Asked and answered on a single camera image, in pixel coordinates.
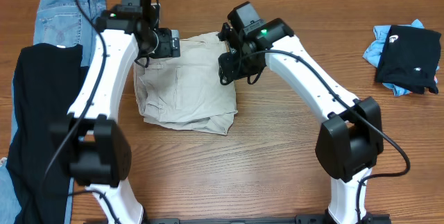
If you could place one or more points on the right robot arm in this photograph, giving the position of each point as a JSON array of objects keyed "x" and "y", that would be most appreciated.
[{"x": 348, "y": 141}]

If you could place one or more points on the beige khaki shorts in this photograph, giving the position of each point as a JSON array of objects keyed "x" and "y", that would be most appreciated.
[{"x": 185, "y": 93}]

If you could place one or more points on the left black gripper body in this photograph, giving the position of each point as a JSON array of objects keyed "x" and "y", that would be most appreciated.
[{"x": 166, "y": 46}]

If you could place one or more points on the light blue folded garment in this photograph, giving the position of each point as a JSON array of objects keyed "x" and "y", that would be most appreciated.
[{"x": 373, "y": 54}]

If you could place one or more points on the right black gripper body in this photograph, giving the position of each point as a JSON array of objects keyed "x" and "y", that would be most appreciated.
[{"x": 240, "y": 65}]

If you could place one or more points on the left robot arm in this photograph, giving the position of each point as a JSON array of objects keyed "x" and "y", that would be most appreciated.
[{"x": 90, "y": 146}]

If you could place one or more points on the black folded shorts with logo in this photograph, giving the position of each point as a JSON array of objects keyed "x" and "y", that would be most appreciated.
[{"x": 410, "y": 58}]

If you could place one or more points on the black garment on left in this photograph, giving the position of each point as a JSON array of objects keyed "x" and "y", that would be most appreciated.
[{"x": 46, "y": 82}]

